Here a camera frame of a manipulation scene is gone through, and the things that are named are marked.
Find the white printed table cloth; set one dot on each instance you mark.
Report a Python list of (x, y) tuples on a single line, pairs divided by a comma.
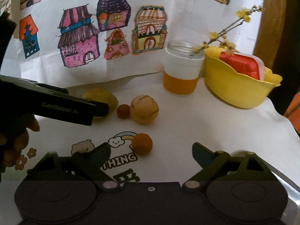
[(151, 185)]

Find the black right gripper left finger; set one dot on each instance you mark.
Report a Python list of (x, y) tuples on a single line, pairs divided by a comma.
[(72, 172)]

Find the yellow plastic bowl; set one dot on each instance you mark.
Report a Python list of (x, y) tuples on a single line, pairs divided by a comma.
[(234, 88)]

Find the person's hand on gripper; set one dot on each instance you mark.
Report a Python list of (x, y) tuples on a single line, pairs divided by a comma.
[(15, 137)]

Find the pale peach round fruit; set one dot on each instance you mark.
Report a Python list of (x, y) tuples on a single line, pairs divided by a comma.
[(144, 109)]

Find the cartoon children poster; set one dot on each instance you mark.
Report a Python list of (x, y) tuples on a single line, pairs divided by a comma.
[(77, 32)]

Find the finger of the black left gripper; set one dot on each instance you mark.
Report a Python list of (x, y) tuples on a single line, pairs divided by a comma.
[(49, 89), (83, 111)]

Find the white orange glass jar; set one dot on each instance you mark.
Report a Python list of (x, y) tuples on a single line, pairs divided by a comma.
[(182, 66)]

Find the red white toy block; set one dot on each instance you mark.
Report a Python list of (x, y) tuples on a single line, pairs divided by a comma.
[(249, 65)]

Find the brown wooden post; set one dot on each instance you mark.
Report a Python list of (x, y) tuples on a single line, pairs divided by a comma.
[(270, 31)]

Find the orange dress lady poster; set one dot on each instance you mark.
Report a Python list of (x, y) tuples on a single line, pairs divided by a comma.
[(293, 112)]

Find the yellow green pear fruit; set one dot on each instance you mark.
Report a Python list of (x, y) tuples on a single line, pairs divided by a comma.
[(102, 95)]

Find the coloured houses drawing paper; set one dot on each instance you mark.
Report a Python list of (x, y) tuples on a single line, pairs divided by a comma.
[(96, 71)]

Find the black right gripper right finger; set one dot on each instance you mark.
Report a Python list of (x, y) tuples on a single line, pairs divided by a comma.
[(221, 166)]

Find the small orange red fruit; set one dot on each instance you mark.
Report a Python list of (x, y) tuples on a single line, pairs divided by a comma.
[(142, 144)]

